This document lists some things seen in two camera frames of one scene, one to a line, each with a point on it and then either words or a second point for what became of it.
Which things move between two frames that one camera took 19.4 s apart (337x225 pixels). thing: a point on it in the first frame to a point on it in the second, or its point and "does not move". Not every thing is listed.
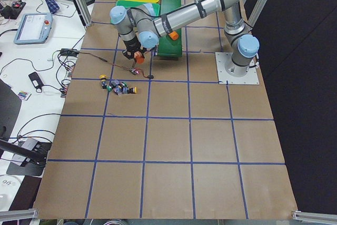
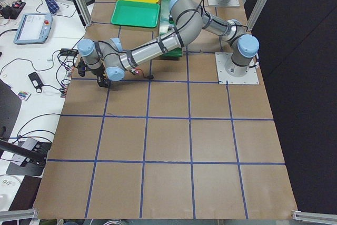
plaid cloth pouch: x=52 y=5 does not move
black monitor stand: x=29 y=154 does not move
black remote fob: x=36 y=81 does not move
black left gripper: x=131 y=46 to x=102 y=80
